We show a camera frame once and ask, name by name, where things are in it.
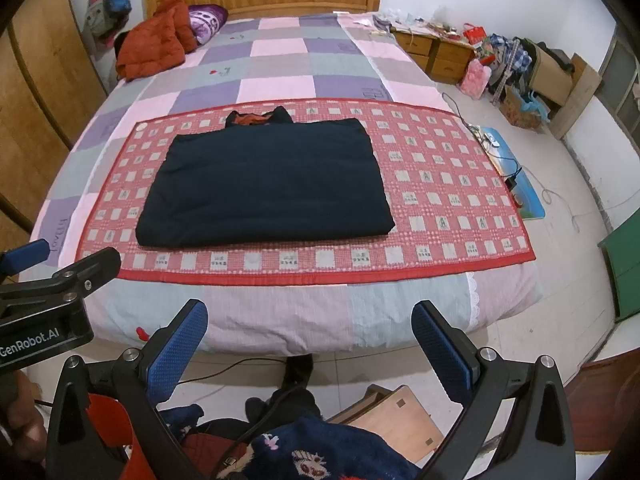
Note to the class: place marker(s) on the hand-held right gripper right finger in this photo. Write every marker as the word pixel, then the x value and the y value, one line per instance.
pixel 442 352

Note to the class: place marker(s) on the small wooden stool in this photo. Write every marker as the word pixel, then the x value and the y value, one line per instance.
pixel 395 420

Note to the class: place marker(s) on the grey framed glass door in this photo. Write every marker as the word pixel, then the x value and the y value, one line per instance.
pixel 622 85

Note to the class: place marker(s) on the brown wooden door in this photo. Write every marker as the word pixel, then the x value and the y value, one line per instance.
pixel 605 390

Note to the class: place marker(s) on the wooden nightstand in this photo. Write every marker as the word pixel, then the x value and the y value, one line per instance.
pixel 445 62

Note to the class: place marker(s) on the blue plaid clothes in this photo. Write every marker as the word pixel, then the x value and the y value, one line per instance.
pixel 505 52

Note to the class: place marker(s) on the person's left hand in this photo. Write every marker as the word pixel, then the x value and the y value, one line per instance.
pixel 20 410

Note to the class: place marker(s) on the wooden wardrobe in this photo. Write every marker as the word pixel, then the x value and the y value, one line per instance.
pixel 40 100

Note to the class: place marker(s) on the red gift bag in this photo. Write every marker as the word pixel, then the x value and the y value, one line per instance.
pixel 475 36

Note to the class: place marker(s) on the green wooden furniture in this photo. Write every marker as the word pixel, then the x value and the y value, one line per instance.
pixel 625 270

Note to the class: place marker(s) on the navy patterned sweater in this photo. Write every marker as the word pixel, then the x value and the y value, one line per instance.
pixel 340 445

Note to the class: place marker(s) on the cardboard box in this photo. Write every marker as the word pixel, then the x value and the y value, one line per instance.
pixel 550 77

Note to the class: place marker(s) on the grey hanging bag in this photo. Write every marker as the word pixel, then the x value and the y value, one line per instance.
pixel 97 25

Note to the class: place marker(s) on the red checked mat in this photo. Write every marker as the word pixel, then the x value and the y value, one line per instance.
pixel 450 200

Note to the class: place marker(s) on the patterned paper bag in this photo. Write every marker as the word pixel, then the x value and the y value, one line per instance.
pixel 520 107

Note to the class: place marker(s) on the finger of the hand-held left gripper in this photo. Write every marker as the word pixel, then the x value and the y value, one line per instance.
pixel 25 256
pixel 92 267

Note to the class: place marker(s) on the pastel patchwork quilt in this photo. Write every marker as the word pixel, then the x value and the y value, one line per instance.
pixel 280 67

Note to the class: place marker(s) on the purple printed pillow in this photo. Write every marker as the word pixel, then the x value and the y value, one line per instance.
pixel 210 22

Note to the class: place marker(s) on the light blue plastic bag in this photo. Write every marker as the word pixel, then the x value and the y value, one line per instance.
pixel 535 105

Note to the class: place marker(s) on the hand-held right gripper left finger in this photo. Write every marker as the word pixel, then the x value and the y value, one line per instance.
pixel 180 345

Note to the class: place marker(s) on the dark navy jacket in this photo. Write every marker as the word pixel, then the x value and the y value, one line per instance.
pixel 270 180

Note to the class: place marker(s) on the pink plush bag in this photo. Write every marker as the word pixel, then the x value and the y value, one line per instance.
pixel 475 77

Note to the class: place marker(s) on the blue floor mat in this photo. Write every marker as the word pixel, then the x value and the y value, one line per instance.
pixel 525 195

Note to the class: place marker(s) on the orange down jacket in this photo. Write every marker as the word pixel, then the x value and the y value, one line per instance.
pixel 150 42

